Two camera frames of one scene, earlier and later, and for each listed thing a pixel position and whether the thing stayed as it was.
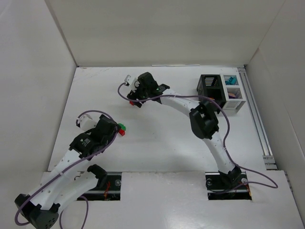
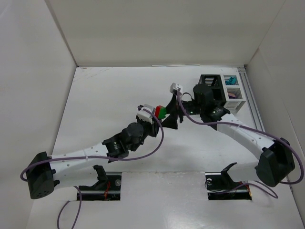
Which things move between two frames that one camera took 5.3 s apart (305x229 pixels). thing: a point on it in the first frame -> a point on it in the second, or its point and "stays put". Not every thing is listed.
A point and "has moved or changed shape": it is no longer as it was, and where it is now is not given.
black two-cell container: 211,86 stays put
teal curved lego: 228,82 stays put
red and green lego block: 122,130 has moved or changed shape
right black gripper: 136,98 -> 180,112
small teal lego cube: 232,80 stays put
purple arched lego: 231,95 stays put
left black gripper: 114,129 -> 155,127
